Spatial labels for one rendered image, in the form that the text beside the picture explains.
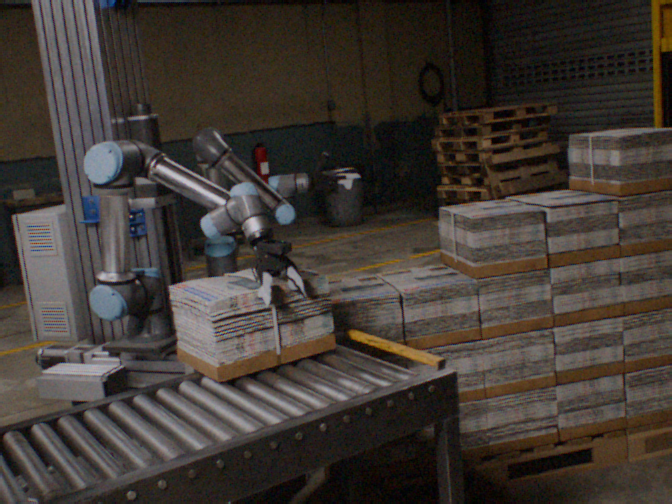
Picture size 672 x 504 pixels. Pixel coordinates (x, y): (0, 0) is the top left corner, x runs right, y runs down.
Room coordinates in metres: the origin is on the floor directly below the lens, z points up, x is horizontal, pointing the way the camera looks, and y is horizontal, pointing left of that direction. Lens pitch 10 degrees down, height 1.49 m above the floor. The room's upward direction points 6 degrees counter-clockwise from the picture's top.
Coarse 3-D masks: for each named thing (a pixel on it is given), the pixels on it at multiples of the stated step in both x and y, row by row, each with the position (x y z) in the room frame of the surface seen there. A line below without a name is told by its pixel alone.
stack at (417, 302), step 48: (336, 288) 2.87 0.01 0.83; (384, 288) 2.79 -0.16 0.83; (432, 288) 2.73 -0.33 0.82; (480, 288) 2.77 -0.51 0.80; (528, 288) 2.81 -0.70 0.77; (576, 288) 2.85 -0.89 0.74; (384, 336) 2.69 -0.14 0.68; (528, 336) 2.80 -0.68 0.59; (576, 336) 2.85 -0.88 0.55; (480, 384) 2.77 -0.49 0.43; (576, 384) 2.84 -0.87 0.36; (432, 432) 2.73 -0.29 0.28; (480, 432) 2.76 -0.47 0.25; (528, 432) 2.81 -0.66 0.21; (624, 432) 2.88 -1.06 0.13; (336, 480) 2.78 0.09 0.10; (384, 480) 2.68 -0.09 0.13; (432, 480) 2.86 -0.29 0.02; (480, 480) 2.76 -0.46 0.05; (528, 480) 2.79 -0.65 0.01
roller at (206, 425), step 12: (156, 396) 2.00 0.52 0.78; (168, 396) 1.95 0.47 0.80; (180, 396) 1.94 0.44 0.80; (168, 408) 1.92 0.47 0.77; (180, 408) 1.87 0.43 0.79; (192, 408) 1.84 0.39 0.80; (192, 420) 1.79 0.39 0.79; (204, 420) 1.76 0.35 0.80; (216, 420) 1.75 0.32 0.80; (204, 432) 1.73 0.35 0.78; (216, 432) 1.69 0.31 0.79; (228, 432) 1.67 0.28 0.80
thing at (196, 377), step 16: (336, 336) 2.33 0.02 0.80; (160, 384) 2.04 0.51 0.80; (176, 384) 2.04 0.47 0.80; (96, 400) 1.97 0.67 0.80; (112, 400) 1.95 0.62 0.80; (128, 400) 1.97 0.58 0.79; (48, 416) 1.88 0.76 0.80; (80, 416) 1.90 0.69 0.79; (0, 432) 1.81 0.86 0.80; (0, 448) 1.80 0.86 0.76; (32, 448) 1.83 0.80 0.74; (48, 464) 1.85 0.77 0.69
